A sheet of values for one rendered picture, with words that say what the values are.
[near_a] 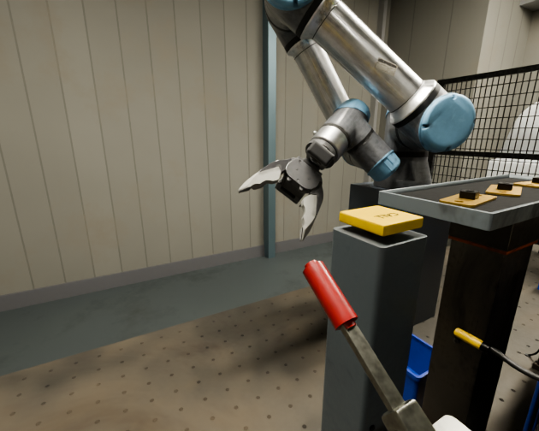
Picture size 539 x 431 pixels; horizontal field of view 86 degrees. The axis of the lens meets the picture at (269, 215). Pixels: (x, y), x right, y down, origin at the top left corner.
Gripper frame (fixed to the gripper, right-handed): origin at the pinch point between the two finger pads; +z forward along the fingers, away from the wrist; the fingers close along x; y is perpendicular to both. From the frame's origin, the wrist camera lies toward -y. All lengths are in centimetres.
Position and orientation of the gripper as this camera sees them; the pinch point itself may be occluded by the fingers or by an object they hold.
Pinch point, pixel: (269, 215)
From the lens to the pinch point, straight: 53.9
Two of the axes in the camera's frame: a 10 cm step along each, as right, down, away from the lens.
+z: -5.9, 7.2, -3.6
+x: -7.9, -6.1, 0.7
